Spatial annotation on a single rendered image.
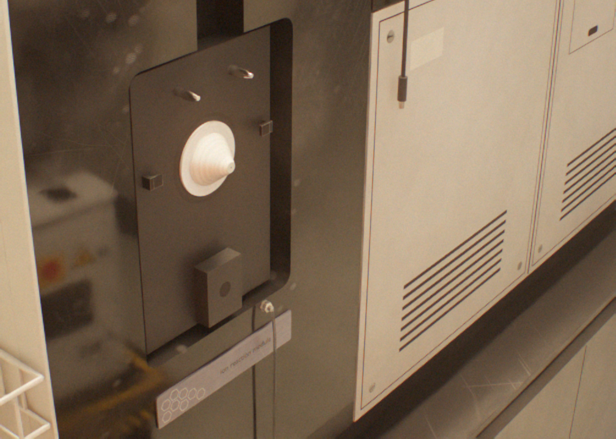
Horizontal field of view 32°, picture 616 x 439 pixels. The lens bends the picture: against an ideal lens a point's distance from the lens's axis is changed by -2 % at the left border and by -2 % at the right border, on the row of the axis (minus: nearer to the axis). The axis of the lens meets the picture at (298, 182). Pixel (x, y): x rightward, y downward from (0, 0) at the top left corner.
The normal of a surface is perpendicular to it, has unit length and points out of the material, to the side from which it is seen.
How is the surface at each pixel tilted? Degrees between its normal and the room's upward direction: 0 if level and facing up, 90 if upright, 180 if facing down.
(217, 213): 90
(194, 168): 88
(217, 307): 90
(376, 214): 90
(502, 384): 0
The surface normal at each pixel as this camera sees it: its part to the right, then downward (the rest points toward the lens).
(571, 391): 0.78, 0.29
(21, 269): -0.63, 0.35
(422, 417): 0.01, -0.89
